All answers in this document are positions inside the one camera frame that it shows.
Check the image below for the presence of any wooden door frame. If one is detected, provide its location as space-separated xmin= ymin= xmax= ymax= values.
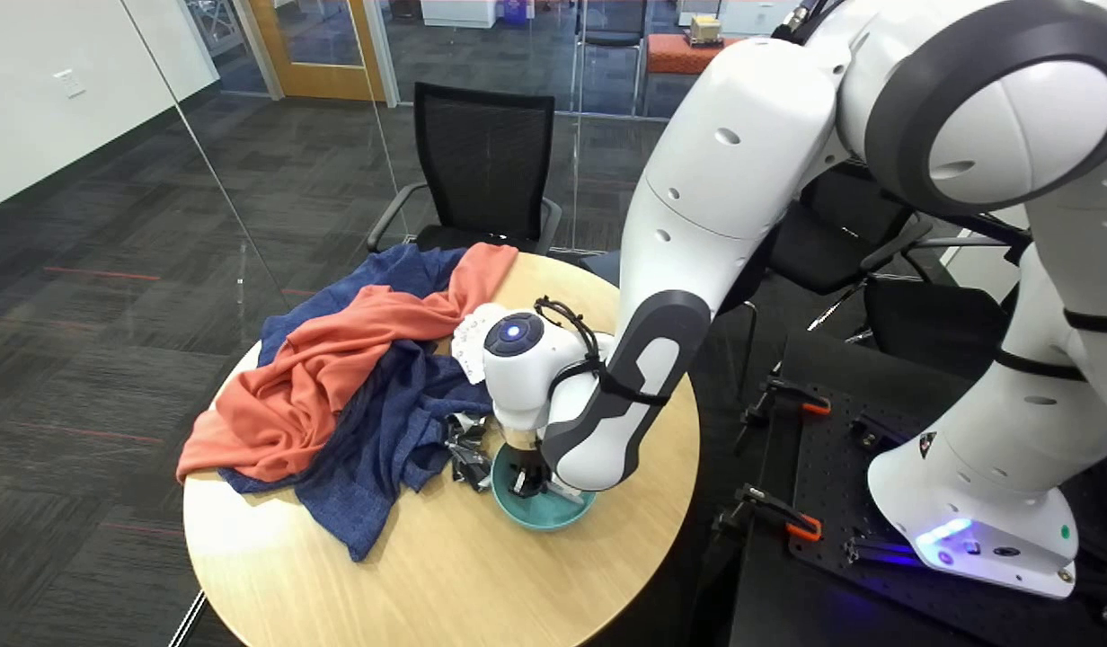
xmin=239 ymin=0 xmax=401 ymax=106

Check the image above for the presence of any black mesh office chair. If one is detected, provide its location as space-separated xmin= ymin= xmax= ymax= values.
xmin=366 ymin=80 xmax=563 ymax=259

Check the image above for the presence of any orange upholstered seat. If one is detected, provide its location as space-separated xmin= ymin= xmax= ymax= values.
xmin=643 ymin=33 xmax=748 ymax=82

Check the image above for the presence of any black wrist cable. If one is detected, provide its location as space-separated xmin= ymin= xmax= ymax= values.
xmin=531 ymin=294 xmax=672 ymax=406

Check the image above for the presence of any black padded office chair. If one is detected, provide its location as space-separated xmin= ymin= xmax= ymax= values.
xmin=761 ymin=166 xmax=941 ymax=300

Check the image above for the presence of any orange cloth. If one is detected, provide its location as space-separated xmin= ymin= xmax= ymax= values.
xmin=171 ymin=241 xmax=519 ymax=485

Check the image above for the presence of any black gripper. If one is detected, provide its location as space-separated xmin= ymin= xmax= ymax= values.
xmin=501 ymin=444 xmax=561 ymax=505

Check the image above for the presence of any teal plastic bowl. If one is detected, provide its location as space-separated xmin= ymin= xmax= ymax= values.
xmin=487 ymin=447 xmax=603 ymax=537

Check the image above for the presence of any dark blue cloth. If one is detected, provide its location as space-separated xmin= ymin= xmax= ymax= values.
xmin=220 ymin=244 xmax=497 ymax=565

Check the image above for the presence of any black orange-tipped clamp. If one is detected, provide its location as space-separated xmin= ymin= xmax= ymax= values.
xmin=734 ymin=376 xmax=833 ymax=436
xmin=710 ymin=481 xmax=825 ymax=549

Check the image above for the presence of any black robot mounting stand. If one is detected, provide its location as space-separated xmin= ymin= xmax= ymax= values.
xmin=724 ymin=334 xmax=1107 ymax=647

